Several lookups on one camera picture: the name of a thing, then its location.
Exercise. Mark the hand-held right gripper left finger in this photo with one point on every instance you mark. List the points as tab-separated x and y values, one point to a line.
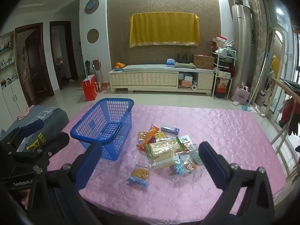
90	161

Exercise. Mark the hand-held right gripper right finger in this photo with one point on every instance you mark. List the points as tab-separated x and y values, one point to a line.
211	164

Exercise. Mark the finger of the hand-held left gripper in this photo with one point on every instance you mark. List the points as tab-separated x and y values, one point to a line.
59	140
32	127

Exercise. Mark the pale green snack packet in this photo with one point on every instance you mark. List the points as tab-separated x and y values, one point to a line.
195	155

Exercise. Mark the blue plastic basket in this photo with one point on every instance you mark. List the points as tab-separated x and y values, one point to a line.
84	137

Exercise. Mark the cartoon round cake packet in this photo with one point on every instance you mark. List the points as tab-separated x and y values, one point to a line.
185	167
139	175

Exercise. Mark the silver red snack pouch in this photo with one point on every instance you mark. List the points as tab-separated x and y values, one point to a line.
186	140

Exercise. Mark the cracker packet with green ends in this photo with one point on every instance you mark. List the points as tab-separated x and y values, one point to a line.
164	161
164	146

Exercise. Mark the blue purple oblong packet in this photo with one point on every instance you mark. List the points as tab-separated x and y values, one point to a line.
170	129

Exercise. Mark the red snack packet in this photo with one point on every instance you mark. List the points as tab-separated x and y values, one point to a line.
143	147

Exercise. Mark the purple yellow snack packet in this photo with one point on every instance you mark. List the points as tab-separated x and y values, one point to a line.
160	136

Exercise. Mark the orange snack bar packet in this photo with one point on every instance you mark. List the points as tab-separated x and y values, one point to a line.
150	134

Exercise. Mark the pink cloth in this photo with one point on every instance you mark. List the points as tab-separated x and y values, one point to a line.
25	112

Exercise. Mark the grey upholstered chair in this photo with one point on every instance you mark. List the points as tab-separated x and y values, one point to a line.
51	119

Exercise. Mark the pink quilted table cover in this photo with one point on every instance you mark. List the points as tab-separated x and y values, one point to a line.
234	133

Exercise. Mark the red paper bag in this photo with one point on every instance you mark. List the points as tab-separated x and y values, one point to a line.
89	88

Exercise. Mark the dark wooden door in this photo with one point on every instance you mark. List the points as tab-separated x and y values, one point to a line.
35	63

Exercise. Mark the mop with blue head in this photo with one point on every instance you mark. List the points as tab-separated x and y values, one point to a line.
247	107

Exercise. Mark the broom with dustpan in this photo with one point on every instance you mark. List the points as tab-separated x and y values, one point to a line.
100	84

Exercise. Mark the pink paper bag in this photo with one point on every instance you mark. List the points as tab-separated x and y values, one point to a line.
241	96

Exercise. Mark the wooden drying rack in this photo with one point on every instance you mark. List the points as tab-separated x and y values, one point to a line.
281	131

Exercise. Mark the white paper roll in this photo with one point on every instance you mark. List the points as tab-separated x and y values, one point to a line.
194	88

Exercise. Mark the orange box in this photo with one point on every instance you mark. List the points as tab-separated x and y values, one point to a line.
185	83

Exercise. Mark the white metal storage rack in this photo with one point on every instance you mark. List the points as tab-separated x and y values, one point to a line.
222	75

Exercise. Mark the blue fruit plate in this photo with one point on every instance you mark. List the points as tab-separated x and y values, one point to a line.
117	70

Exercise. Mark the red and black clothes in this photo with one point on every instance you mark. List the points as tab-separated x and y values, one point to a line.
289	114

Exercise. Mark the pile of oranges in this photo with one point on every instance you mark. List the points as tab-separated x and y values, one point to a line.
120	65

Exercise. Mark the green folded cloth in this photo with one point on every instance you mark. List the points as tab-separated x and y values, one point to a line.
185	65

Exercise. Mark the brown cardboard box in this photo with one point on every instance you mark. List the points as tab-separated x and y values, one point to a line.
203	61

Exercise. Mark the cream TV cabinet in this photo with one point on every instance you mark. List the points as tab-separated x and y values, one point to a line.
152	78

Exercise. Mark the black router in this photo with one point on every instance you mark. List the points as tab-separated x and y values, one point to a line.
184	59

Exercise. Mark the blue tissue box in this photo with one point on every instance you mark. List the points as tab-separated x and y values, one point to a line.
171	62

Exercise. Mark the pale green cabinet mat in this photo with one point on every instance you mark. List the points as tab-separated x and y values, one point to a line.
147	66

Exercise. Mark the silver standing air conditioner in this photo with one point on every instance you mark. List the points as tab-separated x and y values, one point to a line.
243	51

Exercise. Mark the yellow hanging cloth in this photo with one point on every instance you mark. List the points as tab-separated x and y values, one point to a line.
275	66

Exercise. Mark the red white box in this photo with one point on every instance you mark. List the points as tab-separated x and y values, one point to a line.
220	39

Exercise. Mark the patterned curtain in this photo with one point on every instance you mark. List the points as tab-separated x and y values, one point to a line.
257	39

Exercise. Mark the yellow cloth cover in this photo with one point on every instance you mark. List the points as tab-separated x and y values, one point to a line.
164	28

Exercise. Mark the white wall cabinet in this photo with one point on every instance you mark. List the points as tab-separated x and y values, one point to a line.
11	98

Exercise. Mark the dark wooden door frame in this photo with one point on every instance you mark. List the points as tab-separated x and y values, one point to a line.
70	51

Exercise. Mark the round brown wall decor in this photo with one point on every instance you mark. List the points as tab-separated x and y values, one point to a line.
92	35

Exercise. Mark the round wall decor blue plate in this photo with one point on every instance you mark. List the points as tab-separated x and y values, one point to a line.
91	5

